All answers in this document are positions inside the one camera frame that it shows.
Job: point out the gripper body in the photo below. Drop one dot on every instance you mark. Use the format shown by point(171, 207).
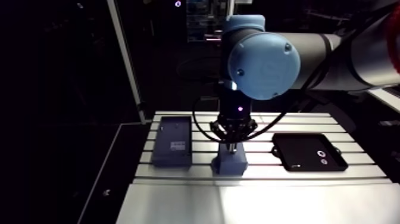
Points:
point(234, 109)

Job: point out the steel bolt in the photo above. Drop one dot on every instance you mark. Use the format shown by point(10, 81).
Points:
point(232, 149)

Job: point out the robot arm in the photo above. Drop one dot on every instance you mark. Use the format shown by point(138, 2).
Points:
point(264, 65)

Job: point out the dark blue-grey block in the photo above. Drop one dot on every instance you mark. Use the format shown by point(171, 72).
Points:
point(229, 164)

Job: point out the dark blue-grey tray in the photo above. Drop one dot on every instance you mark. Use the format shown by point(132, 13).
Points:
point(172, 140)

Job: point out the black tray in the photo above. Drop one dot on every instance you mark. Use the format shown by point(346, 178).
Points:
point(303, 153)

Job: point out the white desk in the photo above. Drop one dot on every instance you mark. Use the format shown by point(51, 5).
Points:
point(387, 98)

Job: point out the white post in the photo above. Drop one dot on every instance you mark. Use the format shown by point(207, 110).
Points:
point(126, 56)

